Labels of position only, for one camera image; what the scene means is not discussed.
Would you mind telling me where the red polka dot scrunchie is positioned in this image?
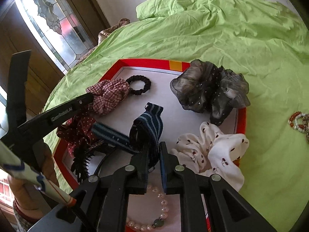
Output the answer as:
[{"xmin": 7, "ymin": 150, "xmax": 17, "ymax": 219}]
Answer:
[{"xmin": 56, "ymin": 113, "xmax": 98, "ymax": 157}]

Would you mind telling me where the white pearl bracelet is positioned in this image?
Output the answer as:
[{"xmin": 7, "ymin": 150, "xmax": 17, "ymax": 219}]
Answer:
[{"xmin": 125, "ymin": 184, "xmax": 170, "ymax": 232}]

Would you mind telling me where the white cherry print scrunchie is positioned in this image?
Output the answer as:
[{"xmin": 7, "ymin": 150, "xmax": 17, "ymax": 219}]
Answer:
[{"xmin": 171, "ymin": 122, "xmax": 249, "ymax": 191}]

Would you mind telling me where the blue striped hair band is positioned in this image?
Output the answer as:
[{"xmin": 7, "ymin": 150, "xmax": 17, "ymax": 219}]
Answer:
[{"xmin": 92, "ymin": 102, "xmax": 163, "ymax": 168}]

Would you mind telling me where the red plaid scrunchie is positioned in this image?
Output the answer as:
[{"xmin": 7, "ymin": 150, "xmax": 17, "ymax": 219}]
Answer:
[{"xmin": 86, "ymin": 78, "xmax": 130, "ymax": 116}]

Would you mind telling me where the grey black organza scrunchie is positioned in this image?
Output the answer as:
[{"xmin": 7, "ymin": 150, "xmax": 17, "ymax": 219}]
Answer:
[{"xmin": 170, "ymin": 59, "xmax": 250, "ymax": 126}]

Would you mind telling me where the rhinestone butterfly hair comb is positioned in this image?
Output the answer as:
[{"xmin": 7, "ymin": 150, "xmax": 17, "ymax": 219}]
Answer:
[{"xmin": 71, "ymin": 140, "xmax": 107, "ymax": 184}]

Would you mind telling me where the left knit sleeve forearm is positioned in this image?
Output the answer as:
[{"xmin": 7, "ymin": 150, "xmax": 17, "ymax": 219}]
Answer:
[{"xmin": 13, "ymin": 201, "xmax": 38, "ymax": 232}]

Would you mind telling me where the person left hand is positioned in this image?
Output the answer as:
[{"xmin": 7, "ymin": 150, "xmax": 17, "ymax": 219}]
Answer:
[{"xmin": 7, "ymin": 139, "xmax": 60, "ymax": 219}]

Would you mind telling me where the red white tray box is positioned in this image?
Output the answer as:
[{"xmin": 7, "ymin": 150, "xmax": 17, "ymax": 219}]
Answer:
[{"xmin": 57, "ymin": 60, "xmax": 250, "ymax": 231}]

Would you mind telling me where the stained glass window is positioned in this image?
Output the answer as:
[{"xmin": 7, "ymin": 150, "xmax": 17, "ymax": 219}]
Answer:
[{"xmin": 15, "ymin": 0, "xmax": 94, "ymax": 74}]

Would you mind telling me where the brown leopard blanket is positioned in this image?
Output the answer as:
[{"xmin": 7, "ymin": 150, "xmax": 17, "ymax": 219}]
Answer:
[{"xmin": 76, "ymin": 18, "xmax": 130, "ymax": 66}]

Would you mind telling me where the green bed sheet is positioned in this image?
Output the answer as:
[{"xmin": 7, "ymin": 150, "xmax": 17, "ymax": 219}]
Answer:
[{"xmin": 45, "ymin": 0, "xmax": 308, "ymax": 231}]

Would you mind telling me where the black beaded hair tie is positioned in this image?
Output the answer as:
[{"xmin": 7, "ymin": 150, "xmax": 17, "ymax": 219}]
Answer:
[{"xmin": 125, "ymin": 74, "xmax": 153, "ymax": 96}]

